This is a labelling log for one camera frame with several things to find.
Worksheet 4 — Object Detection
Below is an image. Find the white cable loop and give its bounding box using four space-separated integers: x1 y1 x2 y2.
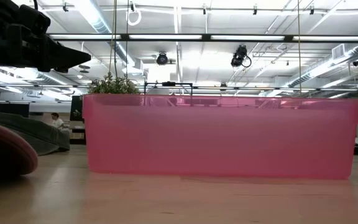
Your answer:
126 2 143 27

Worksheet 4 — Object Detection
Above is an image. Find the black hanging camera with cable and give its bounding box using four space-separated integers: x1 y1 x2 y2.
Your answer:
230 44 252 69

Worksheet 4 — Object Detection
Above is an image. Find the silver ventilation duct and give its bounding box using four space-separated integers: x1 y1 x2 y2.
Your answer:
287 43 358 90

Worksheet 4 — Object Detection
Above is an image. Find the black overhead frame bar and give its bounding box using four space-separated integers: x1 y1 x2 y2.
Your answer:
46 33 358 44

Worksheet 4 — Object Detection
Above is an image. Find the black round ceiling spotlight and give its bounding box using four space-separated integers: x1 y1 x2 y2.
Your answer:
155 52 170 66

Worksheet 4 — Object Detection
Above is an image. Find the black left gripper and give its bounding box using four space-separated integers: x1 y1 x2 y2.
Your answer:
0 0 92 73

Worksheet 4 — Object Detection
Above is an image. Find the green potted plant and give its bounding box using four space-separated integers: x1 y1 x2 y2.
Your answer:
87 72 141 95

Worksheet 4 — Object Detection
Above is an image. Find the thin hanging cord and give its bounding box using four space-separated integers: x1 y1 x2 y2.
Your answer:
296 0 303 98
108 0 119 79

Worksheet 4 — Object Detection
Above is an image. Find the black standing sign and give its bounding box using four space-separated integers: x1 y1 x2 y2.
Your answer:
70 95 85 123

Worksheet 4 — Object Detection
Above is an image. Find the pink translucent plastic bin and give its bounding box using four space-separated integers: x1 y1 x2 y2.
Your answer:
81 94 358 180

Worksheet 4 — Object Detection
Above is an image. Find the white led light strip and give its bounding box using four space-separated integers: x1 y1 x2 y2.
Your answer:
292 35 358 42
49 34 122 40
129 34 203 40
210 35 285 41

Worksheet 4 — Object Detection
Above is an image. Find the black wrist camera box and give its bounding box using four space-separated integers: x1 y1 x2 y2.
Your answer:
10 3 52 35

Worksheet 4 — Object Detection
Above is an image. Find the grey baseball cap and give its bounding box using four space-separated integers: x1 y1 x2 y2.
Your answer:
0 110 71 157

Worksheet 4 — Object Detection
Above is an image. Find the faded red baseball cap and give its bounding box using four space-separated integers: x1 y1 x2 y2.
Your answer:
0 118 39 177

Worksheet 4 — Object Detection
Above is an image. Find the person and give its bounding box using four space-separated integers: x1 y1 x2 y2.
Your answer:
50 112 65 130

